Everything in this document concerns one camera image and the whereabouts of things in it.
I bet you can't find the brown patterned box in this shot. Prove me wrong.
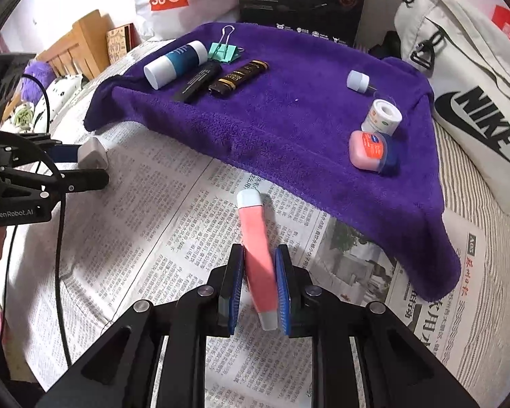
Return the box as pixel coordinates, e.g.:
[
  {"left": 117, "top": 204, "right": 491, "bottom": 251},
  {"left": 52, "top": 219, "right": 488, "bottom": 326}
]
[{"left": 106, "top": 25, "right": 133, "bottom": 65}]

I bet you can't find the green binder clip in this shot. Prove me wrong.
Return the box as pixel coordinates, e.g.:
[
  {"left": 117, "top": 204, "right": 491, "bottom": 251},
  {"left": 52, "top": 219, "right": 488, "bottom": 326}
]
[{"left": 207, "top": 25, "right": 244, "bottom": 65}]

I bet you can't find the pink tube with white cap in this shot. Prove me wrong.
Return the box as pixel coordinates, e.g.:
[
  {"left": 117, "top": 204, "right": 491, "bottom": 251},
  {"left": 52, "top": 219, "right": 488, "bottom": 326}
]
[{"left": 236, "top": 190, "right": 278, "bottom": 331}]

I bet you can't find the panda print pillow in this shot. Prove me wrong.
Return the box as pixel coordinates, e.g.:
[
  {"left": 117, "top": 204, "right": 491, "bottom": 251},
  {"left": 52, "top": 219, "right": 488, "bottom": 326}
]
[{"left": 32, "top": 73, "right": 90, "bottom": 132}]

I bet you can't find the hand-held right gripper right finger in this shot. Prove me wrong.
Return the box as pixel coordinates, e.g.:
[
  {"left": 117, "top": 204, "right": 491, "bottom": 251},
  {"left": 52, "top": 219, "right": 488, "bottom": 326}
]
[{"left": 274, "top": 244, "right": 481, "bottom": 408}]

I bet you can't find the small white cap with pin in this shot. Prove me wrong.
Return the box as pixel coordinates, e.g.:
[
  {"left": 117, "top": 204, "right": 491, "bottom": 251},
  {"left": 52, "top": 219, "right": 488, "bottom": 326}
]
[{"left": 347, "top": 70, "right": 378, "bottom": 94}]

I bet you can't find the purple towel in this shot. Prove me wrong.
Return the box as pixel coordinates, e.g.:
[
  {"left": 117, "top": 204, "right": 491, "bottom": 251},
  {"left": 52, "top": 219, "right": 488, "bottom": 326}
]
[{"left": 83, "top": 22, "right": 462, "bottom": 302}]

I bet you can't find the black and gold tube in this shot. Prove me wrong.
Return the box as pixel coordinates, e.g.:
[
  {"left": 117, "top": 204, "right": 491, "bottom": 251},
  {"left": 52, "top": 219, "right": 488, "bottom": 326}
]
[{"left": 207, "top": 60, "right": 269, "bottom": 97}]

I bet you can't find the pink jar with blue lid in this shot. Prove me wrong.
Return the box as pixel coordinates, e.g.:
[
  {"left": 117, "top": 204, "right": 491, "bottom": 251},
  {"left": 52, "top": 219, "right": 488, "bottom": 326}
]
[{"left": 349, "top": 130, "right": 400, "bottom": 175}]

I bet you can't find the white charger plug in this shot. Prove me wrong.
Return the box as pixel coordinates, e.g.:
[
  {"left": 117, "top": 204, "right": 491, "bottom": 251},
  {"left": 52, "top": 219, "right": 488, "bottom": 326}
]
[{"left": 77, "top": 136, "right": 109, "bottom": 170}]

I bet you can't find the large newspaper sheet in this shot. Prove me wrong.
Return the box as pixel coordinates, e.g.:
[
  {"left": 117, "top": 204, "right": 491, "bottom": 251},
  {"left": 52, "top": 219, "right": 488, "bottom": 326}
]
[{"left": 4, "top": 38, "right": 413, "bottom": 408}]

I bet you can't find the slim black tube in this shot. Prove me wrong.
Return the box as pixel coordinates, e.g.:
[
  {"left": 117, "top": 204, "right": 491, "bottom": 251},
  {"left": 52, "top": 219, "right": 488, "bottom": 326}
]
[{"left": 171, "top": 62, "right": 222, "bottom": 103}]

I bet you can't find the newspaper with red masthead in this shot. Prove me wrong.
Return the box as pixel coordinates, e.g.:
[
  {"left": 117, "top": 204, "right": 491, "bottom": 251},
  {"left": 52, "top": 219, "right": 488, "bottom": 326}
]
[{"left": 387, "top": 210, "right": 494, "bottom": 368}]

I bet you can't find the black cardboard box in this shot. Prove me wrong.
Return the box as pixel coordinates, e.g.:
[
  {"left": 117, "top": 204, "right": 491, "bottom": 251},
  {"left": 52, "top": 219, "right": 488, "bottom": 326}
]
[{"left": 238, "top": 0, "right": 371, "bottom": 47}]

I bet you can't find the white canvas bag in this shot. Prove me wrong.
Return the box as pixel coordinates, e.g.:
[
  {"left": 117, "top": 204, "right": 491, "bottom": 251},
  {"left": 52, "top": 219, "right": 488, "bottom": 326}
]
[{"left": 393, "top": 0, "right": 510, "bottom": 217}]

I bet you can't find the blue and white tube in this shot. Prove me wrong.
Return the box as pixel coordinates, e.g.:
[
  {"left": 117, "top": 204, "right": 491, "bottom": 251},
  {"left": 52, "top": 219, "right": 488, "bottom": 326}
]
[{"left": 143, "top": 41, "right": 208, "bottom": 91}]

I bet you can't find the striped bedsheet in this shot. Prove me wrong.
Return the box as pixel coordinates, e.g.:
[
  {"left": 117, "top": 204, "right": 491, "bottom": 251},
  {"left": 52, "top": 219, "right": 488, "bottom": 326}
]
[{"left": 433, "top": 119, "right": 510, "bottom": 408}]

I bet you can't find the wooden headboard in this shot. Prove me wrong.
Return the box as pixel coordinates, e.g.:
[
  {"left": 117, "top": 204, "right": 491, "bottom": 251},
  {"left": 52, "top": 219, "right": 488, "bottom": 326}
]
[{"left": 36, "top": 9, "right": 113, "bottom": 79}]

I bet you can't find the white tape roll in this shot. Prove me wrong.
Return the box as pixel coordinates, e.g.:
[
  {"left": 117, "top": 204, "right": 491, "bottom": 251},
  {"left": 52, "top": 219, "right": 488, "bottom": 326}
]
[{"left": 361, "top": 99, "right": 402, "bottom": 137}]

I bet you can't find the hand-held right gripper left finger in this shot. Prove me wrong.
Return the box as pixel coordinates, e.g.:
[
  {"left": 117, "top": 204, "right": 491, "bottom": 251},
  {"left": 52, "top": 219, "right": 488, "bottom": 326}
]
[{"left": 36, "top": 244, "right": 245, "bottom": 408}]

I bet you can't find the purple plush toy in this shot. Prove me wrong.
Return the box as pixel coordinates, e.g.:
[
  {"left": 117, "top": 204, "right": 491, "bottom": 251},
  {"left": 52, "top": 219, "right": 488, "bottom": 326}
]
[{"left": 20, "top": 60, "right": 54, "bottom": 103}]

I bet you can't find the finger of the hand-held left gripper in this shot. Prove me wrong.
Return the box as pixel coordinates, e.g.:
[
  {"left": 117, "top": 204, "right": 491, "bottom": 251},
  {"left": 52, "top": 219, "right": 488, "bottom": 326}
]
[
  {"left": 0, "top": 132, "right": 80, "bottom": 167},
  {"left": 0, "top": 167, "right": 110, "bottom": 201}
]

